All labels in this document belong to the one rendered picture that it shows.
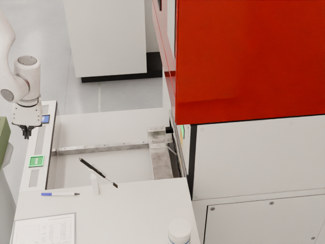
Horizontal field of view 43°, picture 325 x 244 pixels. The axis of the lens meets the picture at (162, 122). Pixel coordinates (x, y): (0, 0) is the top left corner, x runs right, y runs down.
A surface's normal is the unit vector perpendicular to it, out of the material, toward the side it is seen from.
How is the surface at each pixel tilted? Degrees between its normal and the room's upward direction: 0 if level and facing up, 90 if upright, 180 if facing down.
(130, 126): 0
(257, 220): 90
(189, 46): 90
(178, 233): 0
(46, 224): 0
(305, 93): 90
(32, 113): 91
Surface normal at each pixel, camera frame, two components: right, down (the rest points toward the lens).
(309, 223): 0.11, 0.64
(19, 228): 0.00, -0.76
